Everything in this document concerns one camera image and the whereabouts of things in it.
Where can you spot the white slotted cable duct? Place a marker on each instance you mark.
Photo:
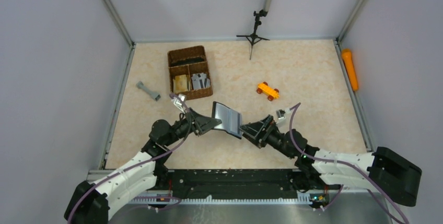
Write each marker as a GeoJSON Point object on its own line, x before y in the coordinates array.
{"type": "Point", "coordinates": [302, 199]}

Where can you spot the brown wicker basket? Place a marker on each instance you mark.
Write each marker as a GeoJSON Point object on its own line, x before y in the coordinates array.
{"type": "Point", "coordinates": [189, 61]}

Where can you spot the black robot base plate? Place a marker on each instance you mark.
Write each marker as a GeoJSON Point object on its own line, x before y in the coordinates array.
{"type": "Point", "coordinates": [239, 183]}

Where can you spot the gold cards in basket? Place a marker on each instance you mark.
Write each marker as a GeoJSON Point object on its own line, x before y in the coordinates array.
{"type": "Point", "coordinates": [181, 84]}

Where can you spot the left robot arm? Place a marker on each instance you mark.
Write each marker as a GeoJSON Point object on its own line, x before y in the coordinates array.
{"type": "Point", "coordinates": [98, 201]}

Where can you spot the orange flashlight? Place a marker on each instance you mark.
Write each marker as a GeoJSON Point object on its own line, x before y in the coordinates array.
{"type": "Point", "coordinates": [346, 55]}

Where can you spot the grey plastic connector piece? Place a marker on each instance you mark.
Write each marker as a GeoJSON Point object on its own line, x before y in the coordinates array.
{"type": "Point", "coordinates": [154, 95]}

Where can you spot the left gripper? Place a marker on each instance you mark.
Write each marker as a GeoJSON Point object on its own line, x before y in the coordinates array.
{"type": "Point", "coordinates": [201, 120]}

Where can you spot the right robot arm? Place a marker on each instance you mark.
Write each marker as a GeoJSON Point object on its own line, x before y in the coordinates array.
{"type": "Point", "coordinates": [383, 169]}

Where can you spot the orange toy brick car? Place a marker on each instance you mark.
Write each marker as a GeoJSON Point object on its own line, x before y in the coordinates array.
{"type": "Point", "coordinates": [271, 93]}

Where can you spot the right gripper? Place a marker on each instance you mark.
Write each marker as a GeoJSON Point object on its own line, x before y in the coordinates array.
{"type": "Point", "coordinates": [253, 129]}

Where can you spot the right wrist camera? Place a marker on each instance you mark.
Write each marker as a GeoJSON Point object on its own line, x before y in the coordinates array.
{"type": "Point", "coordinates": [281, 116]}

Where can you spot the black mini tripod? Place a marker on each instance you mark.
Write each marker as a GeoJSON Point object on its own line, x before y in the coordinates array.
{"type": "Point", "coordinates": [254, 38]}

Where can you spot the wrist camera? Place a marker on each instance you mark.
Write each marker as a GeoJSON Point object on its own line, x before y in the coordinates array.
{"type": "Point", "coordinates": [281, 116]}
{"type": "Point", "coordinates": [178, 101]}

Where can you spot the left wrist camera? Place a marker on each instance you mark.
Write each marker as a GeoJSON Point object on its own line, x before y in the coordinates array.
{"type": "Point", "coordinates": [178, 101]}

